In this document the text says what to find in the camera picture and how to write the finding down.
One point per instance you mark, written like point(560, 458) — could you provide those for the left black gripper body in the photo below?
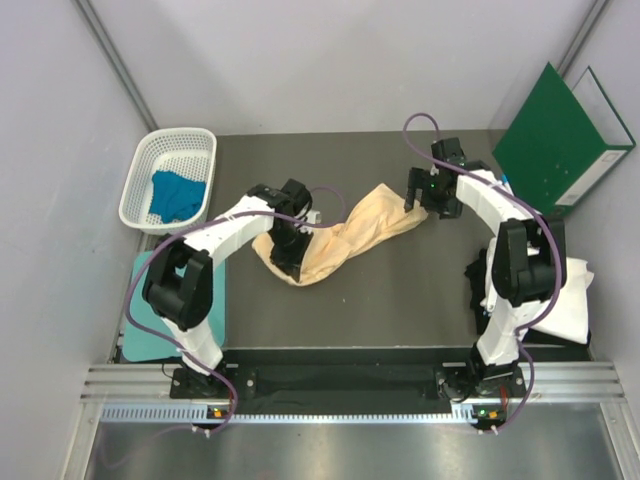
point(289, 242)

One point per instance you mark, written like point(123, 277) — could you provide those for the white blue marker pen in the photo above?
point(506, 185)

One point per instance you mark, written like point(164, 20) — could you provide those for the blue crumpled t shirt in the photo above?
point(175, 198)

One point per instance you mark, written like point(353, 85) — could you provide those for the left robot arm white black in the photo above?
point(179, 284)

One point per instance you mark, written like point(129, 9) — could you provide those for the green ring binder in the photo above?
point(562, 142)

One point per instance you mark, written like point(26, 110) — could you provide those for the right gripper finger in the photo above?
point(410, 198)
point(440, 209)

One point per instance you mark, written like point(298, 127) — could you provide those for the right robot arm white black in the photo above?
point(526, 268)

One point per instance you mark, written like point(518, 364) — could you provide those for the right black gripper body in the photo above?
point(428, 182)

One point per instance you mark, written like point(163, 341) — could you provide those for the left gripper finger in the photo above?
point(295, 272)
point(278, 271)

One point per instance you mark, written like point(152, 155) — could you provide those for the teal cutting board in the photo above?
point(139, 346)

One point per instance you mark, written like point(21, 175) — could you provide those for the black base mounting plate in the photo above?
point(345, 381)

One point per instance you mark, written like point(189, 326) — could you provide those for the aluminium frame rail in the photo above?
point(145, 394)

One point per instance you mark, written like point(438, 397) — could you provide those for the peach yellow t shirt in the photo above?
point(377, 217)

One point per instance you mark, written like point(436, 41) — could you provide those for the white plastic basket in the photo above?
point(189, 152)

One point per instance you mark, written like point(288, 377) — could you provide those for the white folded t shirt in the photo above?
point(561, 312)

